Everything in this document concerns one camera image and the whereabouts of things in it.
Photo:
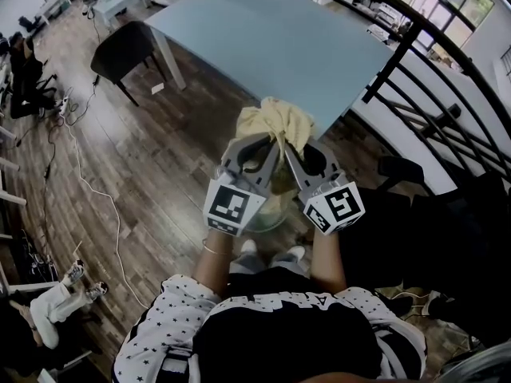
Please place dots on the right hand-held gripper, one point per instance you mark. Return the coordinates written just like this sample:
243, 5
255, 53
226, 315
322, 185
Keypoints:
339, 206

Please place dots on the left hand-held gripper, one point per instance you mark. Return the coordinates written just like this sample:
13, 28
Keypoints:
233, 206

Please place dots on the clear plastic basket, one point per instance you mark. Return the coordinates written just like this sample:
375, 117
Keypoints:
275, 210

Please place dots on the pale yellow clothes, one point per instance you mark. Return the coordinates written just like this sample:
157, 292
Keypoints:
279, 118

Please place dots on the person's right forearm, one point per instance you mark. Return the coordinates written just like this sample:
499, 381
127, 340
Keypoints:
327, 261

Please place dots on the person's left forearm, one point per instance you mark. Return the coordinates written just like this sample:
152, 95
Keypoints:
211, 267

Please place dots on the person's right white shoe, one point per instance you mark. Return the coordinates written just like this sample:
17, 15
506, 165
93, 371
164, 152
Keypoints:
296, 252

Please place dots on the person's white shoe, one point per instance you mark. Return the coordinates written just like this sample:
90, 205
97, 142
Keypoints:
249, 247
296, 252

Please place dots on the person's left white shoe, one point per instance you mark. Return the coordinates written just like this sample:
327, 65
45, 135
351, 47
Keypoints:
249, 247

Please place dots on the person's grey trousers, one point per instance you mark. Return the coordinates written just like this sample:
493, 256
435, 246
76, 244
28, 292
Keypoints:
249, 262

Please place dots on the white paper sheet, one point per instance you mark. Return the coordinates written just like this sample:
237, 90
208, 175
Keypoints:
158, 88

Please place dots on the white table leg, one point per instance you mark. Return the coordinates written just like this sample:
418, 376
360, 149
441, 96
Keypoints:
171, 60

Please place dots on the black metal railing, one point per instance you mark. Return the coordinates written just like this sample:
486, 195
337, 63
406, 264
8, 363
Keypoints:
407, 50

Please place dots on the large black bag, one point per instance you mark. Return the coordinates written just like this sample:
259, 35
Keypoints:
459, 245

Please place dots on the black white star-print shirt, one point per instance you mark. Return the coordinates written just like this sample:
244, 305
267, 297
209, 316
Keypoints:
287, 333

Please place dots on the black upholstered chair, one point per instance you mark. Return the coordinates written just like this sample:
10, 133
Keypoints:
120, 52

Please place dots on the white power strip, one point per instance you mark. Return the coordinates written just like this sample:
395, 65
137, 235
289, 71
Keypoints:
64, 106

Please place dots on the glass window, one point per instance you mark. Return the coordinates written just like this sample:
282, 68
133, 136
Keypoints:
459, 6

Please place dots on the small white desk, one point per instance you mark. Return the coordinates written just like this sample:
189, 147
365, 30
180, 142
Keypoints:
54, 8

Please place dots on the white desk frame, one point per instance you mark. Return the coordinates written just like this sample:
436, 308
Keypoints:
10, 162

